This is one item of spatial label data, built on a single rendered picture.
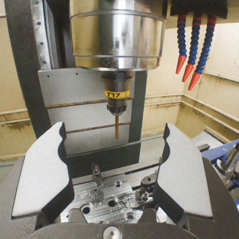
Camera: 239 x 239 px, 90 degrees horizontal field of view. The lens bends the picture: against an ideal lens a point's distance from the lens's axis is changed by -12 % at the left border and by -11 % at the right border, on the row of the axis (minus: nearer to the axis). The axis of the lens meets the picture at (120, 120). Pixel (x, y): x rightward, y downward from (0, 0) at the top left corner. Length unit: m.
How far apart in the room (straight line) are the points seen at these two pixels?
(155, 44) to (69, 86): 0.54
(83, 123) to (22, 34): 0.51
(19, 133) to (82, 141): 0.65
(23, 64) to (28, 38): 0.12
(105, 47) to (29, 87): 0.62
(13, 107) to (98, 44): 1.10
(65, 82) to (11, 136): 0.83
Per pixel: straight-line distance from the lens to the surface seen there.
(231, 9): 0.36
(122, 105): 0.27
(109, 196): 0.59
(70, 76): 0.69
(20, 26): 0.76
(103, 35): 0.19
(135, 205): 0.56
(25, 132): 1.33
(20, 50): 0.76
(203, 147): 1.11
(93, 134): 0.84
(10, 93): 1.21
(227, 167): 0.46
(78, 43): 0.22
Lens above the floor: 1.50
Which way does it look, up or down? 29 degrees down
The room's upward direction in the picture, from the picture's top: 1 degrees clockwise
